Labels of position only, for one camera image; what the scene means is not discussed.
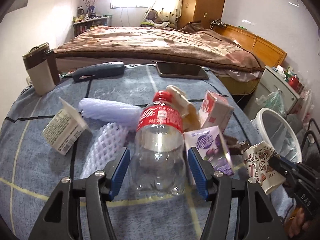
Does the patterned paper cup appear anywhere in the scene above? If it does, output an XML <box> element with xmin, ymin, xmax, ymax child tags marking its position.
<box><xmin>242</xmin><ymin>141</ymin><xmax>285</xmax><ymax>194</ymax></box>

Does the purple drink carton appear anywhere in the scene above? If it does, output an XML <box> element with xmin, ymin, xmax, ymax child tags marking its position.
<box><xmin>183</xmin><ymin>126</ymin><xmax>234</xmax><ymax>188</ymax></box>

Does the clear cola bottle red label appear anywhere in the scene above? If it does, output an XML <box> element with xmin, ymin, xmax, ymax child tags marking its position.
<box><xmin>129</xmin><ymin>90</ymin><xmax>185</xmax><ymax>196</ymax></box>

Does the white yogurt tub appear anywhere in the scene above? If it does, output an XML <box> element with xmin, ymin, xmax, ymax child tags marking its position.
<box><xmin>42</xmin><ymin>98</ymin><xmax>92</xmax><ymax>155</ymax></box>

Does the white foam fruit net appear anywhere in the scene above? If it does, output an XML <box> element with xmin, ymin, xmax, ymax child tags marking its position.
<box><xmin>79</xmin><ymin>98</ymin><xmax>143</xmax><ymax>131</ymax></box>

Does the strawberry milk carton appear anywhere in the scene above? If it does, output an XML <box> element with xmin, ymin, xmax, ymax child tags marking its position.
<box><xmin>199</xmin><ymin>90</ymin><xmax>234</xmax><ymax>132</ymax></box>

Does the white trash bin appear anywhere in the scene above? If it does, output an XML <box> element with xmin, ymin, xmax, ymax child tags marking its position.
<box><xmin>251</xmin><ymin>107</ymin><xmax>303</xmax><ymax>164</ymax></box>

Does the right hand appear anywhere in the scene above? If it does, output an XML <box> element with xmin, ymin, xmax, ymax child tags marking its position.
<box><xmin>284</xmin><ymin>207</ymin><xmax>319</xmax><ymax>239</ymax></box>

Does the black office chair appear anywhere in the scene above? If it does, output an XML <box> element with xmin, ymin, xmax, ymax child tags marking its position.
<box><xmin>300</xmin><ymin>118</ymin><xmax>319</xmax><ymax>171</ymax></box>

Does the brown snack wrapper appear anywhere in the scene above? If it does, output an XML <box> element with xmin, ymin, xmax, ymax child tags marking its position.
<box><xmin>223</xmin><ymin>135</ymin><xmax>251</xmax><ymax>155</ymax></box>

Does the translucent bin liner bag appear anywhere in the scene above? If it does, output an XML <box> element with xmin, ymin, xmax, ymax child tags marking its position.
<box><xmin>251</xmin><ymin>112</ymin><xmax>299</xmax><ymax>162</ymax></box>

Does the blue plaid table cloth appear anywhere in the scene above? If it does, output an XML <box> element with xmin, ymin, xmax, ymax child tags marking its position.
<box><xmin>0</xmin><ymin>63</ymin><xmax>297</xmax><ymax>240</ymax></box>

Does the green printed plastic bag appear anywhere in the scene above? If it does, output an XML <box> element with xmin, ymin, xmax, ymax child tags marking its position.
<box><xmin>256</xmin><ymin>89</ymin><xmax>286</xmax><ymax>116</ymax></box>

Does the red container on nightstand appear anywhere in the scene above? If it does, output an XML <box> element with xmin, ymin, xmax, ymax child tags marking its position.
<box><xmin>289</xmin><ymin>75</ymin><xmax>299</xmax><ymax>90</ymax></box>

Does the white nightstand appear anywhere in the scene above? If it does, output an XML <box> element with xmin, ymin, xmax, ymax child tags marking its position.
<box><xmin>244</xmin><ymin>66</ymin><xmax>302</xmax><ymax>120</ymax></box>

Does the bed mattress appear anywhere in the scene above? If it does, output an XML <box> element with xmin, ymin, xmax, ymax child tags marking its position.
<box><xmin>56</xmin><ymin>57</ymin><xmax>263</xmax><ymax>95</ymax></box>

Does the wooden headboard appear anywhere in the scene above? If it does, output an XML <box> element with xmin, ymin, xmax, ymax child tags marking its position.
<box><xmin>213</xmin><ymin>25</ymin><xmax>287</xmax><ymax>67</ymax></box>

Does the dark blue glasses case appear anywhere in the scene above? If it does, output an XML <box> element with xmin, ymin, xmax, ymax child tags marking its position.
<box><xmin>72</xmin><ymin>61</ymin><xmax>125</xmax><ymax>82</ymax></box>

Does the brown white thermos mug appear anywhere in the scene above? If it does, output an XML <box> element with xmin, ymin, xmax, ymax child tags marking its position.
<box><xmin>23</xmin><ymin>42</ymin><xmax>60</xmax><ymax>96</ymax></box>

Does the brown bed blanket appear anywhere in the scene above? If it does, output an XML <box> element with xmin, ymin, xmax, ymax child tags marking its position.
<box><xmin>54</xmin><ymin>22</ymin><xmax>265</xmax><ymax>73</ymax></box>

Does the cluttered desk shelf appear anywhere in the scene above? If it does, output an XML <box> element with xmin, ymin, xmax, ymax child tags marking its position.
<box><xmin>73</xmin><ymin>6</ymin><xmax>112</xmax><ymax>37</ymax></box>

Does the teddy bear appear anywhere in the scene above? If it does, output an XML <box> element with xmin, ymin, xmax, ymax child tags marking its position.
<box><xmin>145</xmin><ymin>9</ymin><xmax>161</xmax><ymax>24</ymax></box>

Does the wooden wardrobe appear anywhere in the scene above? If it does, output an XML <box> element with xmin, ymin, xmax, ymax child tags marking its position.
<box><xmin>177</xmin><ymin>0</ymin><xmax>225</xmax><ymax>29</ymax></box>

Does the patterned curtain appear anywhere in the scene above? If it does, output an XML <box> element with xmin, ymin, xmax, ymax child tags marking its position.
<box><xmin>150</xmin><ymin>0</ymin><xmax>182</xmax><ymax>24</ymax></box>

